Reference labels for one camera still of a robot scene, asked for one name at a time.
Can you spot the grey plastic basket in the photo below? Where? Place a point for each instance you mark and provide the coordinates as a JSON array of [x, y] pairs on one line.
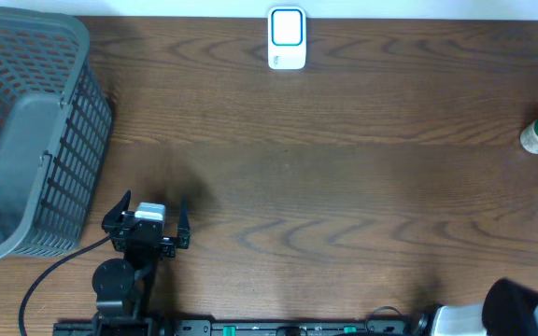
[[55, 125]]

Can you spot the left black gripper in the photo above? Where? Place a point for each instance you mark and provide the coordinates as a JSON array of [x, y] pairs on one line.
[[112, 222]]

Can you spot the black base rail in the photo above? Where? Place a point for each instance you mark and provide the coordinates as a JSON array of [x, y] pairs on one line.
[[200, 327]]

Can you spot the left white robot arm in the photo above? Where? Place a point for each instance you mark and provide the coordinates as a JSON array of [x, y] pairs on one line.
[[123, 286]]

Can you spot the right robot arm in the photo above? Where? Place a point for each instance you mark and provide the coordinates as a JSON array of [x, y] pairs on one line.
[[509, 309]]

